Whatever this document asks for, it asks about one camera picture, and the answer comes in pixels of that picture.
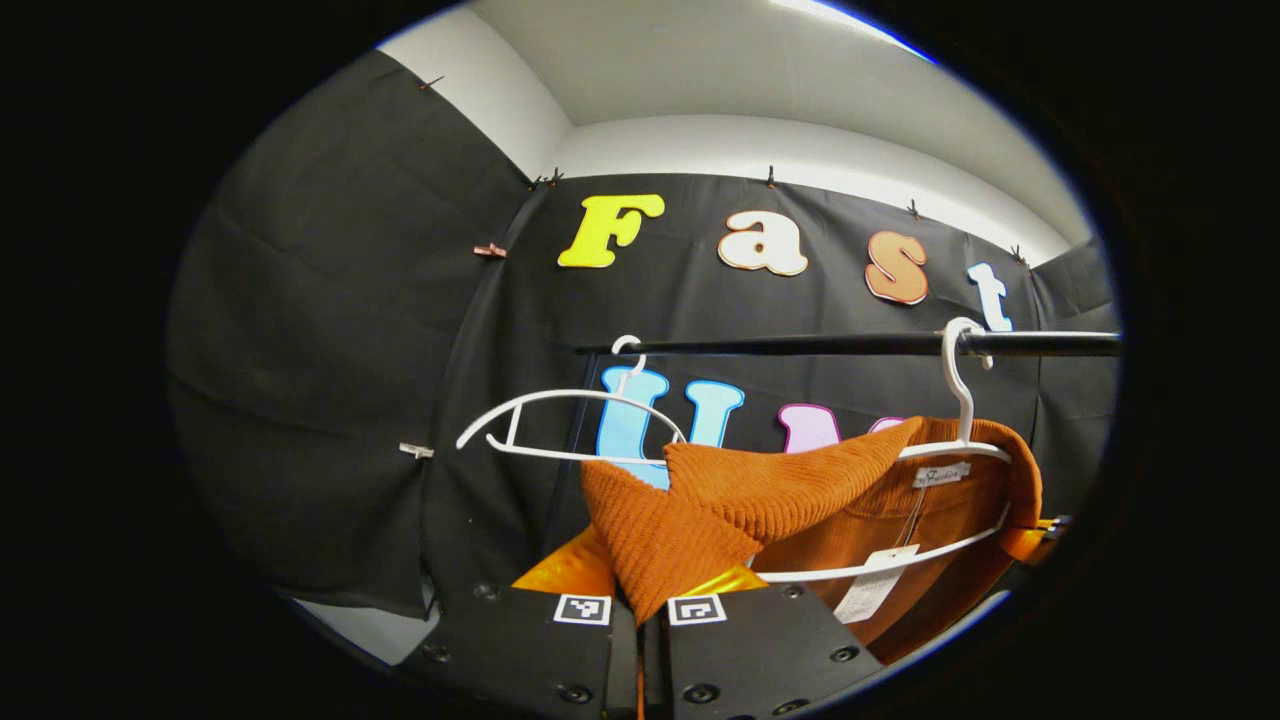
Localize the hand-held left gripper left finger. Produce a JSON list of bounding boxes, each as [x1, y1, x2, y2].
[[398, 528, 641, 720]]

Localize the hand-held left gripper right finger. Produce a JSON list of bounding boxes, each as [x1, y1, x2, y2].
[[643, 563, 885, 720]]

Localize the orange knit jacket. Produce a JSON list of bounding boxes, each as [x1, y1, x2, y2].
[[580, 415, 1044, 666]]

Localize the white hanger with crossbar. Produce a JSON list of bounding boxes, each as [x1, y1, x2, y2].
[[755, 317, 1013, 584]]

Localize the white curved hanger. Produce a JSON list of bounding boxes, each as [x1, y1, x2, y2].
[[456, 335, 689, 467]]

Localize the black clothes rack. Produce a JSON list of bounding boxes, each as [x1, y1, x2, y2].
[[575, 330, 1123, 359]]

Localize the black backdrop cloth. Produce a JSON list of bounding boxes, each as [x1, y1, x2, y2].
[[165, 48, 1121, 621]]

